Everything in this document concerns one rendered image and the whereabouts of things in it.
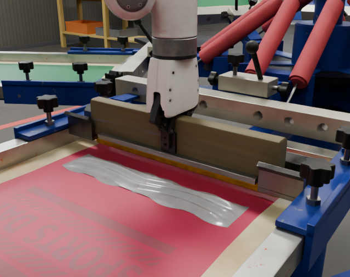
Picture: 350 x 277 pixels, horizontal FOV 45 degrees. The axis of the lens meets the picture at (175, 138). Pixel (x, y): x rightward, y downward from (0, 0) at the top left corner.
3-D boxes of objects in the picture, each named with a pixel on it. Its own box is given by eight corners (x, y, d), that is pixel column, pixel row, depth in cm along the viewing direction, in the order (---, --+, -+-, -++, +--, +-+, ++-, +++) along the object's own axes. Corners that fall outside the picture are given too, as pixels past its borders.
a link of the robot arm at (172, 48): (174, 31, 76) (174, 46, 77) (142, 37, 69) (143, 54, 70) (209, 34, 72) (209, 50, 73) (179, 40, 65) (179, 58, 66)
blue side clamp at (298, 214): (307, 273, 53) (314, 226, 51) (271, 259, 56) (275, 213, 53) (366, 184, 76) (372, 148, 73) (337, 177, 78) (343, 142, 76)
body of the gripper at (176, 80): (174, 42, 76) (174, 101, 81) (137, 49, 69) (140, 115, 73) (209, 45, 72) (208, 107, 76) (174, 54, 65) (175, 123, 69)
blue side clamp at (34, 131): (32, 165, 84) (28, 132, 81) (17, 159, 86) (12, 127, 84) (132, 125, 106) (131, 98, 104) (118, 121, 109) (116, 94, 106)
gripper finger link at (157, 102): (165, 77, 71) (176, 99, 75) (142, 110, 68) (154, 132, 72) (171, 77, 71) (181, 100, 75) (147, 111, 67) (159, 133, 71)
